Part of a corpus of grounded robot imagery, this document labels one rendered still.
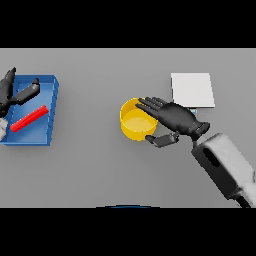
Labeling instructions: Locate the yellow bowl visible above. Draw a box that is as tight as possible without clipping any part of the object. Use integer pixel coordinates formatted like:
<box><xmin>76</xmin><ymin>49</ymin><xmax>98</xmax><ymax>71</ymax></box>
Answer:
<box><xmin>119</xmin><ymin>97</ymin><xmax>159</xmax><ymax>142</ymax></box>

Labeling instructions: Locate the pale square measuring scale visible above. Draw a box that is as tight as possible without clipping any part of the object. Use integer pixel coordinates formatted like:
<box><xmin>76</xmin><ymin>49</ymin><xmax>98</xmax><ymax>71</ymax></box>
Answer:
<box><xmin>170</xmin><ymin>72</ymin><xmax>216</xmax><ymax>109</ymax></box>

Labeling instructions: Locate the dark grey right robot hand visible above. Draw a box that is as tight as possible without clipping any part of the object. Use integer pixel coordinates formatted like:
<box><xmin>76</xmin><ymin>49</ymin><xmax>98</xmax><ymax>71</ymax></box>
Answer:
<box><xmin>135</xmin><ymin>96</ymin><xmax>211</xmax><ymax>149</ymax></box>

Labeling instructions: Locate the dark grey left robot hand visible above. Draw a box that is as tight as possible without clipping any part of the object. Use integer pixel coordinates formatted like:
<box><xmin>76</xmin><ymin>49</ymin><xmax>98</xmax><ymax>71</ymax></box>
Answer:
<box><xmin>0</xmin><ymin>67</ymin><xmax>41</xmax><ymax>118</ymax></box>

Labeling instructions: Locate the blue tray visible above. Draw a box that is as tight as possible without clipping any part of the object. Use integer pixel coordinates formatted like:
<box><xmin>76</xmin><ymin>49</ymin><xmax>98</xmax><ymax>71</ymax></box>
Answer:
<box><xmin>0</xmin><ymin>74</ymin><xmax>60</xmax><ymax>147</ymax></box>

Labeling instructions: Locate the red beaker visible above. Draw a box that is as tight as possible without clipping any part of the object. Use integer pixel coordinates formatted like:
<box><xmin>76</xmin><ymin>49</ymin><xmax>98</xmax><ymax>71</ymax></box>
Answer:
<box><xmin>9</xmin><ymin>105</ymin><xmax>49</xmax><ymax>133</ymax></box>

